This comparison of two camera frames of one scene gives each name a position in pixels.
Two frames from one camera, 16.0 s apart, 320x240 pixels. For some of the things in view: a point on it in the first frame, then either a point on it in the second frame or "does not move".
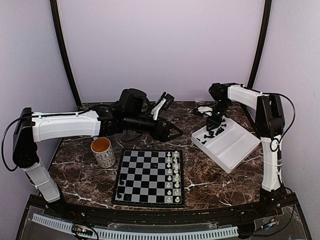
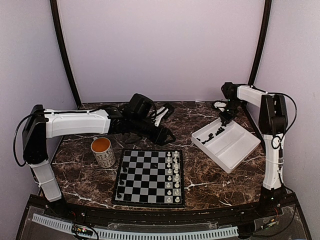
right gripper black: (216, 122) to (227, 119)
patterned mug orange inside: (102, 148) does not move
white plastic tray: (227, 145) does not move
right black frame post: (261, 43) does not move
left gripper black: (164, 136) to (162, 134)
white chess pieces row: (173, 185) does not move
